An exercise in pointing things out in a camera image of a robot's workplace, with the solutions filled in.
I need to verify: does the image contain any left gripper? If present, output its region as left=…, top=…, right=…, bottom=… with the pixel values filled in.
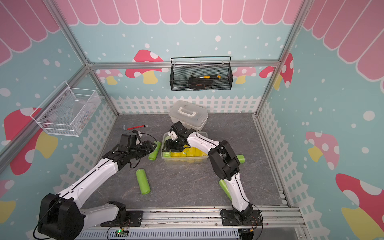
left=129, top=140, right=157, bottom=160

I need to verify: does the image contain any clear plastic storage box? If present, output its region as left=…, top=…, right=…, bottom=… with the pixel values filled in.
left=160, top=133, right=209, bottom=164

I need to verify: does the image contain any yellow roll with blue label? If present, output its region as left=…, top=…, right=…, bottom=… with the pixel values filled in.
left=195, top=148, right=204, bottom=157

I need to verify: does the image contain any light green roll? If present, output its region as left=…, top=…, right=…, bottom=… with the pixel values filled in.
left=162, top=137, right=172, bottom=158

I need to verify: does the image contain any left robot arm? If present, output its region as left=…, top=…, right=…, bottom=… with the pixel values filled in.
left=33, top=131, right=161, bottom=240

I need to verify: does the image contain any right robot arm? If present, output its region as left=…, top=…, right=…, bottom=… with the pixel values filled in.
left=164, top=122, right=254, bottom=224

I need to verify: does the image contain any black tool in basket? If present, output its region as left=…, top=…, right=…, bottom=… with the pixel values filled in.
left=188, top=77, right=213, bottom=90

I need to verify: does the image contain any yellow black screwdriver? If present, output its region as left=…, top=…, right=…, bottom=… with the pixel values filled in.
left=196, top=75, right=221, bottom=79

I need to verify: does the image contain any small circuit board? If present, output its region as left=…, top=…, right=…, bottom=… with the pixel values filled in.
left=114, top=229, right=129, bottom=238

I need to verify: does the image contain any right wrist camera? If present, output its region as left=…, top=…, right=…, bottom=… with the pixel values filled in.
left=168, top=130, right=178, bottom=141

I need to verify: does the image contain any red handled hex key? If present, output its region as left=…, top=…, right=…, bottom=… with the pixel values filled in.
left=123, top=125, right=148, bottom=131

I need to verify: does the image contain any white lidded case with handle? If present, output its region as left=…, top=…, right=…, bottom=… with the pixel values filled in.
left=170, top=100, right=209, bottom=131

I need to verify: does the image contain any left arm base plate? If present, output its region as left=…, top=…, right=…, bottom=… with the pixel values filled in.
left=101, top=211, right=144, bottom=227

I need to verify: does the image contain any white wire basket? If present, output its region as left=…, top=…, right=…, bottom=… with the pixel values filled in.
left=30, top=82, right=102, bottom=137

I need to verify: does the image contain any black wire mesh basket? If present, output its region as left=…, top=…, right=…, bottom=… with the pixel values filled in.
left=170, top=56, right=234, bottom=92

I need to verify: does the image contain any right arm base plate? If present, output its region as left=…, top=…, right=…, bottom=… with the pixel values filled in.
left=220, top=209, right=263, bottom=227

